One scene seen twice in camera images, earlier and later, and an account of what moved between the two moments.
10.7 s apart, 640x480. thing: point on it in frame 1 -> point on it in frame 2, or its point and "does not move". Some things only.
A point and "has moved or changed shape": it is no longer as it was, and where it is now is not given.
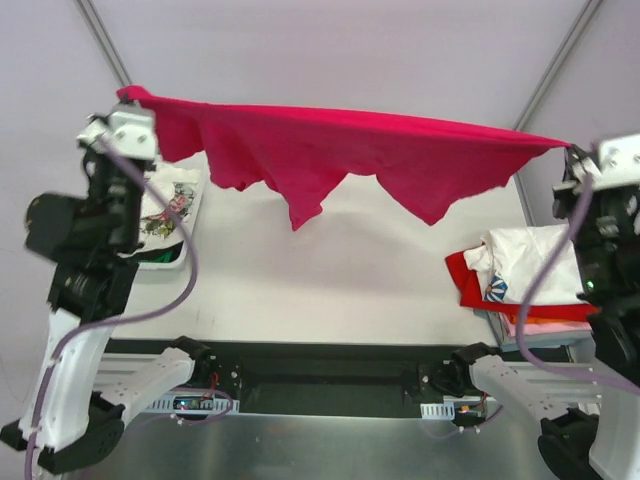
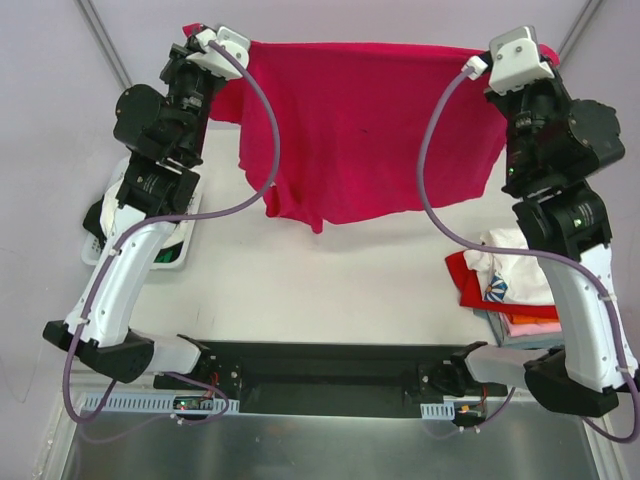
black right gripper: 572,163 -> 523,100
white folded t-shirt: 510,264 does not move
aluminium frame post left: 103,40 does not move
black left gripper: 93,163 -> 181,60
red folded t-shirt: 471,296 does not move
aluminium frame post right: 589,9 does not move
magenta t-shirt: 437,166 has moved or changed shape
